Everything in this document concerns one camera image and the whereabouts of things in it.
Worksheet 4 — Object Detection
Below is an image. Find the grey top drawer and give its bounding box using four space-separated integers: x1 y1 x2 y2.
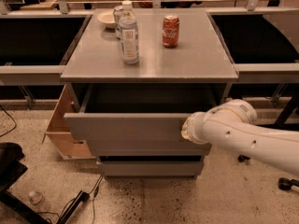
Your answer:
64 83 215 142

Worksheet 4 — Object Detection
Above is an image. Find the grey drawer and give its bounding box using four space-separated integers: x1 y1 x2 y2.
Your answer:
64 83 215 142
97 161 204 177
88 140 211 156

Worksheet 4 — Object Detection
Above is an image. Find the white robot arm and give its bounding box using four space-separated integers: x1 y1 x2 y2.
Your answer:
181 99 299 175

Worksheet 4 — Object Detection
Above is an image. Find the grey drawer cabinet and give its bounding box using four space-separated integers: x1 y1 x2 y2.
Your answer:
60 7 240 180

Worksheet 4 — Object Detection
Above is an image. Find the grey middle drawer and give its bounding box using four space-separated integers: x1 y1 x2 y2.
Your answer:
88 140 211 156

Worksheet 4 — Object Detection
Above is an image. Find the grey bottom drawer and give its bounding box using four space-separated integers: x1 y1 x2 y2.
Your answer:
97 161 204 177

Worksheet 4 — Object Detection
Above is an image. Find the black caster wheel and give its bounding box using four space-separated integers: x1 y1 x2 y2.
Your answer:
278 177 299 191

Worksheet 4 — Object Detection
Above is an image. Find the red cola can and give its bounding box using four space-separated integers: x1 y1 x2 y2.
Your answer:
163 14 179 48

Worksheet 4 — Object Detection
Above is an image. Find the clear plastic water bottle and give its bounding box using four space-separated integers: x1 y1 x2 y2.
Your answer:
119 0 139 64

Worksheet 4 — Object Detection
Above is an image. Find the black power strip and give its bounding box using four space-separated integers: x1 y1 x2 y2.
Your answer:
56 190 90 224

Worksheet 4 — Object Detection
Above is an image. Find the wooden side box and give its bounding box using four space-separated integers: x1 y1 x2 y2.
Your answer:
45 87 93 160

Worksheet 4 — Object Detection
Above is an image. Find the white bowl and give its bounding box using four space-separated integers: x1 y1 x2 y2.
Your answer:
97 10 115 29

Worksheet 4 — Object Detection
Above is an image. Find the plastic bottle on floor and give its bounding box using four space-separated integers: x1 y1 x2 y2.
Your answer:
28 191 50 212

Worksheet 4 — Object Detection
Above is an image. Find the black chair base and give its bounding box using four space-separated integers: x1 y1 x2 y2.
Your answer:
0 142 49 224

